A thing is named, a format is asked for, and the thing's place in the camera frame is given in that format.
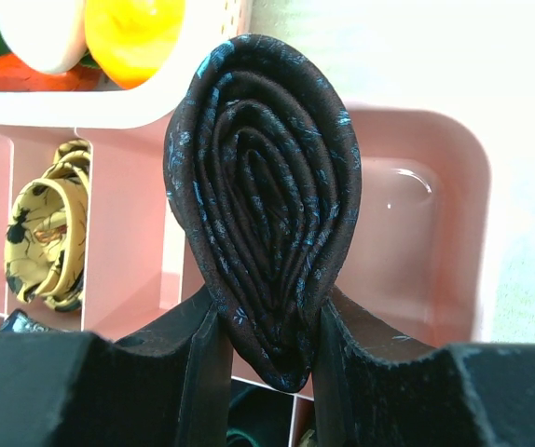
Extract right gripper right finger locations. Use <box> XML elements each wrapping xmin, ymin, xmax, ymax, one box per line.
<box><xmin>311</xmin><ymin>284</ymin><xmax>453</xmax><ymax>447</ymax></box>

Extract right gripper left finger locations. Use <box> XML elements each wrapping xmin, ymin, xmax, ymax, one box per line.
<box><xmin>116</xmin><ymin>284</ymin><xmax>235</xmax><ymax>447</ymax></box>

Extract pink divided organizer tray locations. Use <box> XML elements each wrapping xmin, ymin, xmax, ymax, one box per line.
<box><xmin>0</xmin><ymin>103</ymin><xmax>489</xmax><ymax>345</ymax></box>

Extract brown patterned tie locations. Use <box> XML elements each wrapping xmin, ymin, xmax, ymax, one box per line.
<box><xmin>163</xmin><ymin>34</ymin><xmax>362</xmax><ymax>393</ymax></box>

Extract rolled dark blue tie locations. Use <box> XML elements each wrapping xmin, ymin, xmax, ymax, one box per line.
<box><xmin>0</xmin><ymin>308</ymin><xmax>66</xmax><ymax>333</ymax></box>

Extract rolled yellow tie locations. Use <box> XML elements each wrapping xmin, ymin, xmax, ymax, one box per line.
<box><xmin>4</xmin><ymin>139</ymin><xmax>90</xmax><ymax>313</ymax></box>

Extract yellow pepper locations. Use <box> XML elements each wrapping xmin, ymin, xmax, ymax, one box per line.
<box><xmin>84</xmin><ymin>0</ymin><xmax>185</xmax><ymax>89</ymax></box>

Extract white vegetable basket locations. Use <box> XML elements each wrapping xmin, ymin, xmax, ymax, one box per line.
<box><xmin>0</xmin><ymin>1</ymin><xmax>253</xmax><ymax>129</ymax></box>

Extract white radish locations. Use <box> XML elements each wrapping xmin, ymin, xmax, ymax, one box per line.
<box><xmin>0</xmin><ymin>0</ymin><xmax>87</xmax><ymax>75</ymax></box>

